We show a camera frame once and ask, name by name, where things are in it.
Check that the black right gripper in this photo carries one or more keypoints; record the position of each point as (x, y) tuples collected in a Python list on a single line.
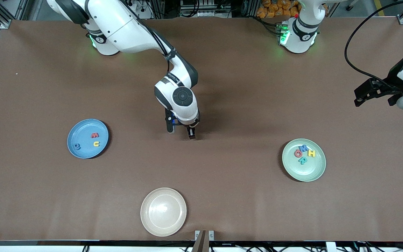
[(191, 132)]

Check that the green plate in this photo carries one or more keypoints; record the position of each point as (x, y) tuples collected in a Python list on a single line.
[(310, 171)]

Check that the teal capital letter R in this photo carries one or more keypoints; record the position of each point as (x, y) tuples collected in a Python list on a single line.
[(303, 161)]

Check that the beige plate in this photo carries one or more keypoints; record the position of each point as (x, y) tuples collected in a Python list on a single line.
[(163, 212)]

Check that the metal mount bracket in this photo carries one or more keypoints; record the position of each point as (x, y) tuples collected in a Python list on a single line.
[(201, 245)]

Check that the blue plate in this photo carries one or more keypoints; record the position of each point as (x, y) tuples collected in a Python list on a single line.
[(86, 127)]

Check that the blue capital letter M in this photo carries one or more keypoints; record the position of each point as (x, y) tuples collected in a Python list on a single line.
[(304, 148)]

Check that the red small letter w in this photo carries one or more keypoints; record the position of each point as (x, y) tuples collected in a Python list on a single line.
[(94, 135)]

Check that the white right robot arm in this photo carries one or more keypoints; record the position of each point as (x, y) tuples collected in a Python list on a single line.
[(124, 24)]

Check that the yellow capital letter H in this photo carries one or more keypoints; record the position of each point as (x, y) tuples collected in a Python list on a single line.
[(311, 153)]

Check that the red capital letter Q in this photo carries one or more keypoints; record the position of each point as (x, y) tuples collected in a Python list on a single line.
[(295, 153)]

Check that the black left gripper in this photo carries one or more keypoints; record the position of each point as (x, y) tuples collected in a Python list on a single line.
[(393, 83)]

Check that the purple-blue small letter a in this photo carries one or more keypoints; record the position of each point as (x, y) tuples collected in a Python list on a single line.
[(76, 147)]

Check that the orange packets pile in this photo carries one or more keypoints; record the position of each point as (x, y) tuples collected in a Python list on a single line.
[(275, 8)]

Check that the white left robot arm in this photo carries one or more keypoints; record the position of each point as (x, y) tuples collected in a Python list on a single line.
[(304, 31)]

